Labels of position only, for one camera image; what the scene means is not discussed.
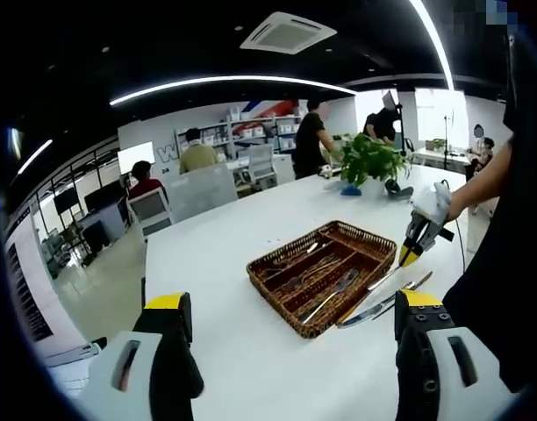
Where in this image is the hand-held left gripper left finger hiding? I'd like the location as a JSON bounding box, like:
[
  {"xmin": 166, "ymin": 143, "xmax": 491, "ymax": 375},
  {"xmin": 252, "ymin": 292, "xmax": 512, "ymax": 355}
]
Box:
[{"xmin": 87, "ymin": 290, "xmax": 205, "ymax": 421}]

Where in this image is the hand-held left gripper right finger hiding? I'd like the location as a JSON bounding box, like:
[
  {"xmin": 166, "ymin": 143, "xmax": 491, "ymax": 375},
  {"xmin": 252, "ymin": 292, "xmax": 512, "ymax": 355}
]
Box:
[{"xmin": 394, "ymin": 288, "xmax": 503, "ymax": 421}]

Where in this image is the brown wicker storage tray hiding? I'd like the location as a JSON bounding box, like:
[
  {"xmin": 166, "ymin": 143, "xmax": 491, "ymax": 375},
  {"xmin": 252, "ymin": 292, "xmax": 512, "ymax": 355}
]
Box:
[{"xmin": 245, "ymin": 219, "xmax": 399, "ymax": 340}]

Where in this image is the steel spoon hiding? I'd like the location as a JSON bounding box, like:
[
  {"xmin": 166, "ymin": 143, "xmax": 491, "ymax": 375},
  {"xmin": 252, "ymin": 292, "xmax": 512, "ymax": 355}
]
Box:
[
  {"xmin": 261, "ymin": 253, "xmax": 304, "ymax": 278},
  {"xmin": 294, "ymin": 240, "xmax": 323, "ymax": 260}
]

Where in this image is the cutlery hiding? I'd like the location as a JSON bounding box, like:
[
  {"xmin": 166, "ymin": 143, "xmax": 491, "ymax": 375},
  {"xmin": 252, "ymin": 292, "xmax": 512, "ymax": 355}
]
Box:
[{"xmin": 299, "ymin": 268, "xmax": 361, "ymax": 324}]

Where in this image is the white storage shelf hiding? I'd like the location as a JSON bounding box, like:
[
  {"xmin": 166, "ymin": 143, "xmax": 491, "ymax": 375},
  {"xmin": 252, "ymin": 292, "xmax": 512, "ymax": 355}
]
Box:
[{"xmin": 175, "ymin": 104, "xmax": 303, "ymax": 154}]

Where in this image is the white laptop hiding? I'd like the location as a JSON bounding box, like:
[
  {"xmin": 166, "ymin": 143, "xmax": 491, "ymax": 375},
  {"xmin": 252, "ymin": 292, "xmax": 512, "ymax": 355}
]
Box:
[{"xmin": 43, "ymin": 341, "xmax": 104, "ymax": 389}]

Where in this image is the thin wooden stick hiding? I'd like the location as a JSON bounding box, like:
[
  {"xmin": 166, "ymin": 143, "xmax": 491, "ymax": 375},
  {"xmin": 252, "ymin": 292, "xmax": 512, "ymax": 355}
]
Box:
[{"xmin": 371, "ymin": 270, "xmax": 433, "ymax": 320}]

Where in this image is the black curved holder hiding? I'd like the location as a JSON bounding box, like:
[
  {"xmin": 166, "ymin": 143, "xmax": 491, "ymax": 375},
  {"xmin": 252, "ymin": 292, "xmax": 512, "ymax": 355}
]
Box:
[{"xmin": 383, "ymin": 178, "xmax": 415, "ymax": 199}]

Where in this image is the green potted plant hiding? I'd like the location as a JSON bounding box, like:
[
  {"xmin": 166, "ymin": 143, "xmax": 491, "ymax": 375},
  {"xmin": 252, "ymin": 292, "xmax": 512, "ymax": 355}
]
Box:
[{"xmin": 340, "ymin": 132, "xmax": 412, "ymax": 201}]

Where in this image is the person's black shirt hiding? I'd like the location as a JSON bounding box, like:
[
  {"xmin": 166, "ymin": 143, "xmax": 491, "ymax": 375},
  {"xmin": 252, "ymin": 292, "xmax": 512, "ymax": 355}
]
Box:
[{"xmin": 441, "ymin": 30, "xmax": 537, "ymax": 394}]

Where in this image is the straight ceiling light strip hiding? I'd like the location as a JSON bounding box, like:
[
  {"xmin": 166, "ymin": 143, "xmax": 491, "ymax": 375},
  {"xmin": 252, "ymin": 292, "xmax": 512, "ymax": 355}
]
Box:
[{"xmin": 407, "ymin": 0, "xmax": 456, "ymax": 91}]

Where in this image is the white office chair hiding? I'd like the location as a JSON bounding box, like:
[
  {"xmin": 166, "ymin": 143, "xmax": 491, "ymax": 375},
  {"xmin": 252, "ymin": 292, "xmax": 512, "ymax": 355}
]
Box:
[
  {"xmin": 126, "ymin": 187, "xmax": 175, "ymax": 240},
  {"xmin": 246, "ymin": 144, "xmax": 276, "ymax": 188}
]

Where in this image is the black television on stand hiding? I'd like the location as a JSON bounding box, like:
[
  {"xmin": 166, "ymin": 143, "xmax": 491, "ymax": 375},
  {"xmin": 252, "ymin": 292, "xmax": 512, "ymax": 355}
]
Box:
[{"xmin": 53, "ymin": 192, "xmax": 83, "ymax": 218}]

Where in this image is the black desk monitor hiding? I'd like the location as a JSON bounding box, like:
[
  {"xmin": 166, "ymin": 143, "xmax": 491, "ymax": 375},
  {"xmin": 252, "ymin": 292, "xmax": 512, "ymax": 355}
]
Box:
[{"xmin": 83, "ymin": 179, "xmax": 123, "ymax": 211}]

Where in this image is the white partition panel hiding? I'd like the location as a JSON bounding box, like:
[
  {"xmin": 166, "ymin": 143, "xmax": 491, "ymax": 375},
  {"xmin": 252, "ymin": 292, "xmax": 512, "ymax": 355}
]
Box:
[{"xmin": 166, "ymin": 162, "xmax": 240, "ymax": 211}]

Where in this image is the bright white screen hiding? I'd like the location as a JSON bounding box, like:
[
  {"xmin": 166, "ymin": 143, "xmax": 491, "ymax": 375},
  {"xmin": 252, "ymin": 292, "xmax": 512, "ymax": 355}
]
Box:
[{"xmin": 117, "ymin": 140, "xmax": 155, "ymax": 175}]

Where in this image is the ceiling air vent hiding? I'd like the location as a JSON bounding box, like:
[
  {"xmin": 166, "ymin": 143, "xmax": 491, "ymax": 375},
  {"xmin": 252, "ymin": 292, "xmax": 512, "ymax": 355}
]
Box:
[{"xmin": 239, "ymin": 11, "xmax": 339, "ymax": 56}]

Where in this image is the short ceiling light strip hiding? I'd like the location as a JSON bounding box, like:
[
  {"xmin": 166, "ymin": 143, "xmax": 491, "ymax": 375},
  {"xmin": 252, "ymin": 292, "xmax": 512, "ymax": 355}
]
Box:
[{"xmin": 13, "ymin": 139, "xmax": 54, "ymax": 176}]

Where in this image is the curved ceiling light strip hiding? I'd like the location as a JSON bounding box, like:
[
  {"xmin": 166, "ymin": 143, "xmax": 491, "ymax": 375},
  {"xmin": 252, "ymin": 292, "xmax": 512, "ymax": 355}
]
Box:
[{"xmin": 108, "ymin": 75, "xmax": 358, "ymax": 108}]

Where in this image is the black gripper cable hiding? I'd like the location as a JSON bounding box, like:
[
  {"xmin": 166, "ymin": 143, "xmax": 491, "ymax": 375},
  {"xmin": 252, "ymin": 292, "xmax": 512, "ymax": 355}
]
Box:
[{"xmin": 451, "ymin": 217, "xmax": 466, "ymax": 267}]

